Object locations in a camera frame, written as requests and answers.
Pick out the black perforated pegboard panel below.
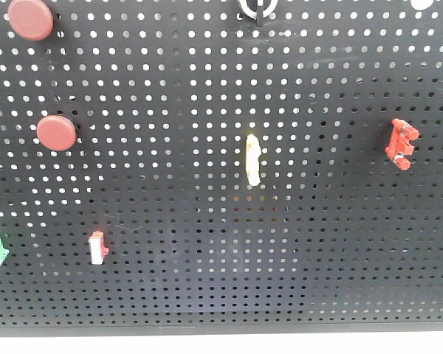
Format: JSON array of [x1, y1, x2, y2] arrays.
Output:
[[0, 1, 443, 336]]

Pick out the lower red mushroom button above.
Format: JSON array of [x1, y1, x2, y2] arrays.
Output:
[[36, 115, 77, 151]]

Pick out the upper red mushroom button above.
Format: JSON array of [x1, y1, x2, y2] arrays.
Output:
[[7, 0, 54, 41]]

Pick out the yellow toggle switch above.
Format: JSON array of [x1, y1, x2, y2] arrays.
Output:
[[245, 134, 262, 187]]

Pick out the white rotary knob switch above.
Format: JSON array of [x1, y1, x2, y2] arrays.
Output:
[[237, 0, 278, 27]]

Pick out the red toggle switch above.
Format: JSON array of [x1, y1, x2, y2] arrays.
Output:
[[385, 118, 419, 171]]

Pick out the small red white switch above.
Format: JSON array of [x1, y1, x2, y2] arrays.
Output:
[[88, 231, 109, 265]]

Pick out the red mushroom button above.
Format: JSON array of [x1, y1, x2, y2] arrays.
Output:
[[36, 115, 77, 151], [7, 0, 54, 41]]

